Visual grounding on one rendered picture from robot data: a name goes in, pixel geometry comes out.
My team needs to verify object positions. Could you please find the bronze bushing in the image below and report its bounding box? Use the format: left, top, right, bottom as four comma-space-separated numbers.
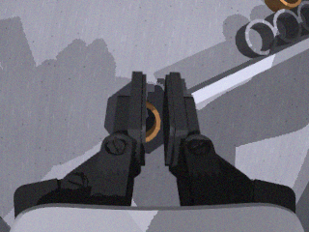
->
146, 101, 160, 142
265, 0, 301, 12

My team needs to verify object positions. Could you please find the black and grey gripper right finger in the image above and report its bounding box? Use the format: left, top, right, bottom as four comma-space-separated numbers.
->
162, 72, 295, 213

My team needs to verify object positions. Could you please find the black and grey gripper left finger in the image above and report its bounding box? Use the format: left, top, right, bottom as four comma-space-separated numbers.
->
14, 72, 147, 219

